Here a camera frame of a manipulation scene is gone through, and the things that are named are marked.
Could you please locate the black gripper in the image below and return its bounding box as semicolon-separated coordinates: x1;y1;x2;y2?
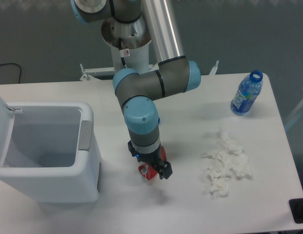
127;141;172;180

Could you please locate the crushed red can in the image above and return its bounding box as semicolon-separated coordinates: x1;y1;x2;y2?
138;146;166;181

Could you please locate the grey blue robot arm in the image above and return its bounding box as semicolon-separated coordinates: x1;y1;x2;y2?
71;0;201;179

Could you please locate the crumpled white tissue pile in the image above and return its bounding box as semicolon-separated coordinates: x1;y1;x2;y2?
202;128;252;199

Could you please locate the white open trash bin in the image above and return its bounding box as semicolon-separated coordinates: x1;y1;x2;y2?
0;96;101;203

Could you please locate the blue plastic drink bottle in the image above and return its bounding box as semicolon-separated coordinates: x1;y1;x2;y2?
230;70;263;116

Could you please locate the black device at edge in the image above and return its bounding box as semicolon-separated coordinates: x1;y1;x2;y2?
289;198;303;224

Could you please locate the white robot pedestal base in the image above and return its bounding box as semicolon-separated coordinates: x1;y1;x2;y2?
79;18;220;81

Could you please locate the white frame at right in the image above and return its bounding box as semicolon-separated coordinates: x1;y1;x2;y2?
283;98;303;132

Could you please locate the black cable on floor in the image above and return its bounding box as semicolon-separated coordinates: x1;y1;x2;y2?
0;62;22;83

